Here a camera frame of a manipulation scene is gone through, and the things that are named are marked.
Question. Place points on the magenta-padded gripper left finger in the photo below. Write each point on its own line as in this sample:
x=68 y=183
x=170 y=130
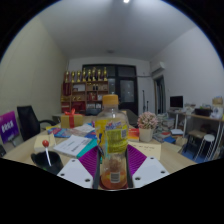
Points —
x=76 y=171

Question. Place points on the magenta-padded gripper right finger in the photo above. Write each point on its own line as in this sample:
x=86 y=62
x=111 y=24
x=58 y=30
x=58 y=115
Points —
x=148 y=170

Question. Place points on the clear yellow-labelled drink bottle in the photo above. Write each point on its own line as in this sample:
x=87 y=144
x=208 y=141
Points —
x=111 y=140

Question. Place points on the pale yellow notepad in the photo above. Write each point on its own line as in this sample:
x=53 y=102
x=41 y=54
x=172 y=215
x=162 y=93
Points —
x=146 y=150

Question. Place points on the teal book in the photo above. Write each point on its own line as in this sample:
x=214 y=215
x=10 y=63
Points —
x=88 y=148

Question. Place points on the white booklet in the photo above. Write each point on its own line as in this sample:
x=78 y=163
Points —
x=71 y=145

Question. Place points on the orange book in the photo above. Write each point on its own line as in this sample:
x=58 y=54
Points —
x=133 y=134

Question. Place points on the stack of books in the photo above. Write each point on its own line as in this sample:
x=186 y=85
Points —
x=168 y=128

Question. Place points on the pink flowers in white pot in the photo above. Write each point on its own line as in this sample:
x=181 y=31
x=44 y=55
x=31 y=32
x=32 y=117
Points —
x=147 y=121

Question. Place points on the yellow gift box red ribbon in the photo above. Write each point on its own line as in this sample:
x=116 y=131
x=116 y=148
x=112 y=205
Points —
x=77 y=120

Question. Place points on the black office chair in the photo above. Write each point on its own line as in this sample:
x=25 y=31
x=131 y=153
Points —
x=28 y=121

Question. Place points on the computer monitor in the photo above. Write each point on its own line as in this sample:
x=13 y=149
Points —
x=176 y=101

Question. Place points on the wooden shelf unit with trophies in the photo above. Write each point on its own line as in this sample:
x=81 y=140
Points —
x=85 y=96

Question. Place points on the wooden side desk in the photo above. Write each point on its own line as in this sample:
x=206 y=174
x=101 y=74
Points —
x=203 y=118

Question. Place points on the black box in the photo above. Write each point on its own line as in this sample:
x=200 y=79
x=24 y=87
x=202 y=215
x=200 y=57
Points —
x=203 y=112

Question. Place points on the purple sign board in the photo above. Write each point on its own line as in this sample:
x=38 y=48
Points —
x=8 y=126

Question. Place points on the dark glass door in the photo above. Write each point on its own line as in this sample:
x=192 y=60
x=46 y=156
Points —
x=126 y=90

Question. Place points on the ceiling tube light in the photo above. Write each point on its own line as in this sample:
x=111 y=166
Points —
x=126 y=1

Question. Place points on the white wall air conditioner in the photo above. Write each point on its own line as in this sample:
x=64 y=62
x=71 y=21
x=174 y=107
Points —
x=158 y=66

